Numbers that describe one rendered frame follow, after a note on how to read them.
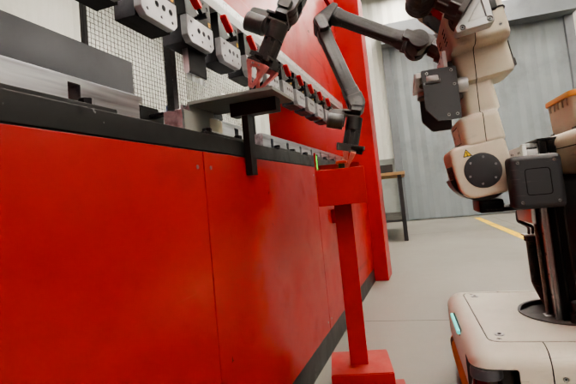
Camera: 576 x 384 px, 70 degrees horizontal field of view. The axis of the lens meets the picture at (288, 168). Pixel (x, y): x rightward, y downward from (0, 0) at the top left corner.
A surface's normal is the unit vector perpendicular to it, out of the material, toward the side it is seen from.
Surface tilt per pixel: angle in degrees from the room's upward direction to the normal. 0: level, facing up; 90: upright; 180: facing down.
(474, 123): 90
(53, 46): 90
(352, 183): 90
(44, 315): 90
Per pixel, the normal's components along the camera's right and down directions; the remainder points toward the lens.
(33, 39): 0.94, -0.11
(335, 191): -0.11, -0.06
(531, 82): -0.43, -0.02
